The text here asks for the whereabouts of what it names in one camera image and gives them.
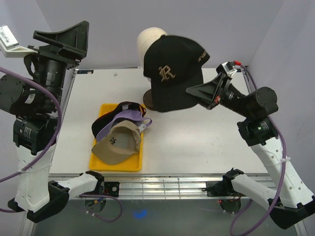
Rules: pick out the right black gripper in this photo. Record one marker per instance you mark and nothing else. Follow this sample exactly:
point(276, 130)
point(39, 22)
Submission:
point(211, 93)

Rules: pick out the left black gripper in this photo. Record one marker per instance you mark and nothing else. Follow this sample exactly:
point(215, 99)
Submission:
point(73, 41)

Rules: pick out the black cap gold R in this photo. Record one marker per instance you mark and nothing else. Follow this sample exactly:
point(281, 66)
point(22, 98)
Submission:
point(174, 63)

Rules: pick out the beige baseball cap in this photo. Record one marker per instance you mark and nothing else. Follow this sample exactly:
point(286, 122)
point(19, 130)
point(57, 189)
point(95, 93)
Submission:
point(122, 141)

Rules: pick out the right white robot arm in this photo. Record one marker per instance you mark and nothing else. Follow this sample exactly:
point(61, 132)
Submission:
point(294, 201)

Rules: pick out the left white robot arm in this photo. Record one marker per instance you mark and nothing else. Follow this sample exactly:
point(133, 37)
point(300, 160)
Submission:
point(35, 103)

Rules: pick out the dark wooden round stand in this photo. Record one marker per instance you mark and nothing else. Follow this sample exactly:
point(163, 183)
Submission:
point(147, 100)

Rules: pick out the cream mannequin head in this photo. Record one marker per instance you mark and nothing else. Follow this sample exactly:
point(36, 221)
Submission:
point(145, 39)

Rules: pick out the purple baseball cap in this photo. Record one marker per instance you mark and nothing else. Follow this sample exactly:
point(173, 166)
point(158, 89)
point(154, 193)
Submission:
point(130, 115)

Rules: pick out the black cap in tray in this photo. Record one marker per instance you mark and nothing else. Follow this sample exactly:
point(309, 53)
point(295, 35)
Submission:
point(105, 119)

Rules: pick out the yellow plastic tray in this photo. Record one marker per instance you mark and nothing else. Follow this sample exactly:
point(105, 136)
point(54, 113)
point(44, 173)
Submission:
point(132, 164)

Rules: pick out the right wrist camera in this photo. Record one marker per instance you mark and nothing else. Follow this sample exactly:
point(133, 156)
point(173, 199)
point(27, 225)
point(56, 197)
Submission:
point(228, 68)

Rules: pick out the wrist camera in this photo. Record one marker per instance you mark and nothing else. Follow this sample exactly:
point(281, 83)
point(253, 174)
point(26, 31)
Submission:
point(9, 46)
point(228, 68)

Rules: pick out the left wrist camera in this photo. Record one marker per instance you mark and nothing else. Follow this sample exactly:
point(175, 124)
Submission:
point(9, 46)

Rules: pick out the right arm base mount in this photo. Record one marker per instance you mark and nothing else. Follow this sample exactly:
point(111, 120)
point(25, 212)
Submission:
point(220, 189)

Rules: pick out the aluminium frame rail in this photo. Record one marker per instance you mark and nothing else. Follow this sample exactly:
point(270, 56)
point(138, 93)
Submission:
point(150, 205)

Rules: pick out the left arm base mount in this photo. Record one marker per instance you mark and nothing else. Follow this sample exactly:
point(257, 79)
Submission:
point(110, 188)

